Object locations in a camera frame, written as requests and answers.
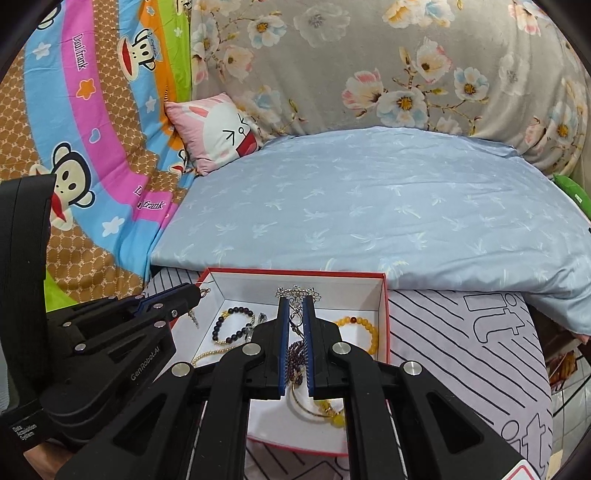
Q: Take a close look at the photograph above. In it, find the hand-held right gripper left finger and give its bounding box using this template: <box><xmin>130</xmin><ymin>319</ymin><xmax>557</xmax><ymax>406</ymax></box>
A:
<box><xmin>55</xmin><ymin>295</ymin><xmax>291</xmax><ymax>480</ymax></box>

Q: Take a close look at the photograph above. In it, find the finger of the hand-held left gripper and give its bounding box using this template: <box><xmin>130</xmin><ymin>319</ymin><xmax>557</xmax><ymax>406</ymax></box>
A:
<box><xmin>41</xmin><ymin>302</ymin><xmax>185</xmax><ymax>444</ymax></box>
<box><xmin>46</xmin><ymin>284</ymin><xmax>204</xmax><ymax>335</ymax></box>

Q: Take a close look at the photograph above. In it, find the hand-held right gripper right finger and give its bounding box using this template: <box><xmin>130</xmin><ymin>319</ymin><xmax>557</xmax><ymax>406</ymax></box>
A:
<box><xmin>302</xmin><ymin>295</ymin><xmax>529</xmax><ymax>480</ymax></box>

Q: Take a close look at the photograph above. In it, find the purple bead necklace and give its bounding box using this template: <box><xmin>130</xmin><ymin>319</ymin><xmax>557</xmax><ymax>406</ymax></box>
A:
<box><xmin>286</xmin><ymin>339</ymin><xmax>308</xmax><ymax>386</ymax></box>

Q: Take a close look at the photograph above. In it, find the thin silver pendant chain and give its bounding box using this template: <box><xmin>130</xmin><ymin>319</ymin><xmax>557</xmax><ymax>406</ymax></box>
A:
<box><xmin>187</xmin><ymin>287</ymin><xmax>212</xmax><ymax>330</ymax></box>

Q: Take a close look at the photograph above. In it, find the dark bead bracelet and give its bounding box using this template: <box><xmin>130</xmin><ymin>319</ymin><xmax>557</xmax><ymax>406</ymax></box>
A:
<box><xmin>212</xmin><ymin>307</ymin><xmax>256</xmax><ymax>346</ymax></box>

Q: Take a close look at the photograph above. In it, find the silver flower necklace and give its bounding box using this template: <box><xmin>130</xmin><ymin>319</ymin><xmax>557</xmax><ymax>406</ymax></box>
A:
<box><xmin>276</xmin><ymin>285</ymin><xmax>322</xmax><ymax>333</ymax></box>

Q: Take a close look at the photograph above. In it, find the amber bead bracelet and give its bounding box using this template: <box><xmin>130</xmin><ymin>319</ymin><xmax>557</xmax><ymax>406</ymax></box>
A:
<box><xmin>333</xmin><ymin>315</ymin><xmax>380</xmax><ymax>358</ymax></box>

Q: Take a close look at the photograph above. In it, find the gold bangle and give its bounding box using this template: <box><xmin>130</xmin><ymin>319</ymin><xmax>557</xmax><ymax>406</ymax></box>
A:
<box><xmin>287</xmin><ymin>385</ymin><xmax>345</xmax><ymax>422</ymax></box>

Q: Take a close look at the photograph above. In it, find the red cardboard box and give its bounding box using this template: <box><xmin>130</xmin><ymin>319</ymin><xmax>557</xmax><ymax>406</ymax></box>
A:
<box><xmin>168</xmin><ymin>267</ymin><xmax>392</xmax><ymax>457</ymax></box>

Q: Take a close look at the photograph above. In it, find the gold chain necklace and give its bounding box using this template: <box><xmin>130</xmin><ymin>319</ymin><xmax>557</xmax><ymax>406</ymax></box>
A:
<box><xmin>191</xmin><ymin>348</ymin><xmax>232</xmax><ymax>368</ymax></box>

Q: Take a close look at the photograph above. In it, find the cartoon monkey blanket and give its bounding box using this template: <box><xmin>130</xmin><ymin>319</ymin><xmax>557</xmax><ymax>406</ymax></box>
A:
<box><xmin>0</xmin><ymin>0</ymin><xmax>197</xmax><ymax>319</ymax></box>

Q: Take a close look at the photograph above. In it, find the grey striped bedsheet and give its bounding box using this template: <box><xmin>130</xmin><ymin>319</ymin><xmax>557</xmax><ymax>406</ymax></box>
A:
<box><xmin>139</xmin><ymin>268</ymin><xmax>552</xmax><ymax>480</ymax></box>

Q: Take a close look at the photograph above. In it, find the light blue quilt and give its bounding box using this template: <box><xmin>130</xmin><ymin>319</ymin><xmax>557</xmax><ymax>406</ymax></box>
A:
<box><xmin>150</xmin><ymin>126</ymin><xmax>591</xmax><ymax>335</ymax></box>

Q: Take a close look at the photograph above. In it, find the pink rabbit pillow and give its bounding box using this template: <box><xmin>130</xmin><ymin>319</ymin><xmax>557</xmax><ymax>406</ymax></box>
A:
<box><xmin>164</xmin><ymin>92</ymin><xmax>264</xmax><ymax>177</ymax></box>

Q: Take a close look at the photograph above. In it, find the grey floral quilt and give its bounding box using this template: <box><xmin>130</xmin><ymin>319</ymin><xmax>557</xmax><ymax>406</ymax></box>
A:
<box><xmin>189</xmin><ymin>0</ymin><xmax>591</xmax><ymax>178</ymax></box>

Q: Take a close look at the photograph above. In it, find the green plush toy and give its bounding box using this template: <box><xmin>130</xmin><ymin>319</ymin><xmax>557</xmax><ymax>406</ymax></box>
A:
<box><xmin>554</xmin><ymin>173</ymin><xmax>591</xmax><ymax>208</ymax></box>

